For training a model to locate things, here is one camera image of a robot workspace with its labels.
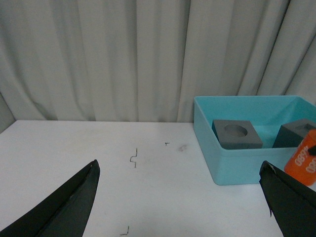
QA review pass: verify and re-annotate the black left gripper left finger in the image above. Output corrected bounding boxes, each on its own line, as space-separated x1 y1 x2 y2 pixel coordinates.
0 160 100 237

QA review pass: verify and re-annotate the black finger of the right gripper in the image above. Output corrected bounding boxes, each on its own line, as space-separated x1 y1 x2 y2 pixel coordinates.
309 146 316 156

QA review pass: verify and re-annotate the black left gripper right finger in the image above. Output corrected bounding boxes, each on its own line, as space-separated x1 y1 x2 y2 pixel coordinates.
259 161 316 237

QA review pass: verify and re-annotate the orange cylinder with white text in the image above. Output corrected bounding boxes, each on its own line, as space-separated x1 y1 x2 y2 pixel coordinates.
284 129 316 186

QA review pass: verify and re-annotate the gray cube with square hole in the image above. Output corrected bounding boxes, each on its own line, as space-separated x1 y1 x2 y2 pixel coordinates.
273 118 316 148

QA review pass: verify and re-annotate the gray cube with round hole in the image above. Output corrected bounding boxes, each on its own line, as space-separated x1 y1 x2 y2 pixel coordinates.
212 119 263 150

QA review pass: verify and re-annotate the light blue plastic box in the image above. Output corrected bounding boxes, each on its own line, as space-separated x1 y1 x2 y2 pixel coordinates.
194 96 316 185

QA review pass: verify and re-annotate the white pleated curtain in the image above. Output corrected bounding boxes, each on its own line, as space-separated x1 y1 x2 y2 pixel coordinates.
0 0 316 130

